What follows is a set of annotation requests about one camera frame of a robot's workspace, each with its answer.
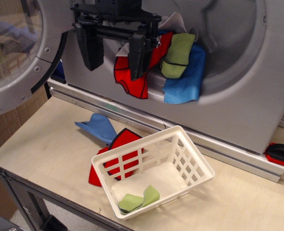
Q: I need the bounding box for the round transparent machine door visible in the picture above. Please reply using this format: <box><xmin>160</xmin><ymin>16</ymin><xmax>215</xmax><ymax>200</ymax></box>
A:
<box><xmin>0</xmin><ymin>0</ymin><xmax>73</xmax><ymax>115</ymax></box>

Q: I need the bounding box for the green cloth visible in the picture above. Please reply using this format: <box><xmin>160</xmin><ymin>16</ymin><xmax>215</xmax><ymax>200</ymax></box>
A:
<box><xmin>118</xmin><ymin>185</ymin><xmax>160</xmax><ymax>214</ymax></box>
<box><xmin>161</xmin><ymin>33</ymin><xmax>196</xmax><ymax>79</ymax></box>

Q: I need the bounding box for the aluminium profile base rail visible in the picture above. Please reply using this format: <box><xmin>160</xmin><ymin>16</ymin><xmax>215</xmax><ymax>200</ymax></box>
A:
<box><xmin>47</xmin><ymin>78</ymin><xmax>284</xmax><ymax>183</ymax></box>

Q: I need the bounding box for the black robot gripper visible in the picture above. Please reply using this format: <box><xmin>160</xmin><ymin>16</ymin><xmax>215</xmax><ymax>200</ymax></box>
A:
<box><xmin>70</xmin><ymin>0</ymin><xmax>162</xmax><ymax>81</ymax></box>

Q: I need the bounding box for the red cloth on table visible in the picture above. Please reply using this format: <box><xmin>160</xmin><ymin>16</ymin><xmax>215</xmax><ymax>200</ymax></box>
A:
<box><xmin>88</xmin><ymin>128</ymin><xmax>144</xmax><ymax>188</ymax></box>

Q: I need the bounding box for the white plastic laundry basket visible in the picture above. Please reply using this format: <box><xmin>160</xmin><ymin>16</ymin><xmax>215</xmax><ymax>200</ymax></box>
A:
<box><xmin>92</xmin><ymin>126</ymin><xmax>215</xmax><ymax>220</ymax></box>

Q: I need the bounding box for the blue cloth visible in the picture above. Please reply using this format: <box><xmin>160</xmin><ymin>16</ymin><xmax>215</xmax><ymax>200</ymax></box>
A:
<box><xmin>75</xmin><ymin>113</ymin><xmax>117</xmax><ymax>145</ymax></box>
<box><xmin>163</xmin><ymin>44</ymin><xmax>206</xmax><ymax>104</ymax></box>

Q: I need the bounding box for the white cloth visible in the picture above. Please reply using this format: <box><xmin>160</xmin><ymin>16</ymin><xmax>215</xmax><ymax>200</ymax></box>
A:
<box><xmin>116</xmin><ymin>12</ymin><xmax>198</xmax><ymax>57</ymax></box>

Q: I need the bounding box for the grey metal table frame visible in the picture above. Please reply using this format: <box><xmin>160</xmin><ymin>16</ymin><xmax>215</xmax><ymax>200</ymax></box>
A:
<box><xmin>0</xmin><ymin>167</ymin><xmax>131</xmax><ymax>231</ymax></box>

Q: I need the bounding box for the green cloth in basket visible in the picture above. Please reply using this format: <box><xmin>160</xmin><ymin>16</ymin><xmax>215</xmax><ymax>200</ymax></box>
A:
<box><xmin>118</xmin><ymin>185</ymin><xmax>160</xmax><ymax>214</ymax></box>

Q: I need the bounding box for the red and black tool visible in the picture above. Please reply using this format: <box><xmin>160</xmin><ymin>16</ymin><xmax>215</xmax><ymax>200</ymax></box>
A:
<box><xmin>265</xmin><ymin>143</ymin><xmax>284</xmax><ymax>166</ymax></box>

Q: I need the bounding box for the grey toy laundry machine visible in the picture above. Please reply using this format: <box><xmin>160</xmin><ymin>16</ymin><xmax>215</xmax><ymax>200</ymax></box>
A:
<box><xmin>39</xmin><ymin>0</ymin><xmax>284</xmax><ymax>153</ymax></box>

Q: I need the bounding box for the blue cloth on table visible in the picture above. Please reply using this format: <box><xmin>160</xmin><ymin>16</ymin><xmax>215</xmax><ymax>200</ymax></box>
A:
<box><xmin>75</xmin><ymin>113</ymin><xmax>117</xmax><ymax>145</ymax></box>

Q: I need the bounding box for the red cloth with black trim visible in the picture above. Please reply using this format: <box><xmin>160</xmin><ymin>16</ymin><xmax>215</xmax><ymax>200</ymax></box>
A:
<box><xmin>114</xmin><ymin>31</ymin><xmax>173</xmax><ymax>100</ymax></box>

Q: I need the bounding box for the black foot under table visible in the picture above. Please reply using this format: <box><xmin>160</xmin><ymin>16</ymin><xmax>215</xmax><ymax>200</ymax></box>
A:
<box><xmin>40</xmin><ymin>215</ymin><xmax>68</xmax><ymax>231</ymax></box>

